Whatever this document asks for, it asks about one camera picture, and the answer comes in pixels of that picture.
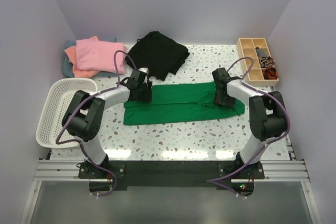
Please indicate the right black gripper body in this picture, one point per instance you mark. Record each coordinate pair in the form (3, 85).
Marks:
(223, 99)

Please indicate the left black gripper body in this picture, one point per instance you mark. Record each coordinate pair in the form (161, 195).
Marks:
(145, 94)

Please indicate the green t shirt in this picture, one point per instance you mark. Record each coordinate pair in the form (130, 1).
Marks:
(174, 103)

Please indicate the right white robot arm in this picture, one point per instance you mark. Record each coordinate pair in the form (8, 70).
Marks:
(268, 118)

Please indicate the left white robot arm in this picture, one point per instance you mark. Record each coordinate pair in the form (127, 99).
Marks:
(82, 120)

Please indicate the black folded garment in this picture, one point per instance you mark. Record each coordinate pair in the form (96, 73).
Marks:
(159, 53)

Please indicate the wooden compartment organizer box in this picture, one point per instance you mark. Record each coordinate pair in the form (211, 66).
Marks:
(250, 61)

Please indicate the grey rolled sock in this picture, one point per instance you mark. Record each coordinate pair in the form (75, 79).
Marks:
(261, 52)

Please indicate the black white patterned sock roll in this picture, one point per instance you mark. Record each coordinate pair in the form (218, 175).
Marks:
(266, 62)

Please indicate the orange black sock roll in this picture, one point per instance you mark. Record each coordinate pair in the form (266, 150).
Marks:
(270, 73)

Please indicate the pink folded t shirt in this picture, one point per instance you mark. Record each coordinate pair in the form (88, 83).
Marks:
(99, 55)

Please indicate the salmon folded t shirt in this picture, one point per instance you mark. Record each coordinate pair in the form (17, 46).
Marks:
(71, 53)

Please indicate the white perforated laundry basket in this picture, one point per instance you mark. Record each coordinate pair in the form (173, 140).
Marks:
(58, 99)

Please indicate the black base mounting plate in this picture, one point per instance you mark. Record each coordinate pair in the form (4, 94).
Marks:
(120, 175)

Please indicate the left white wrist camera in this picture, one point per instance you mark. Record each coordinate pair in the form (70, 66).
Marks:
(145, 70)

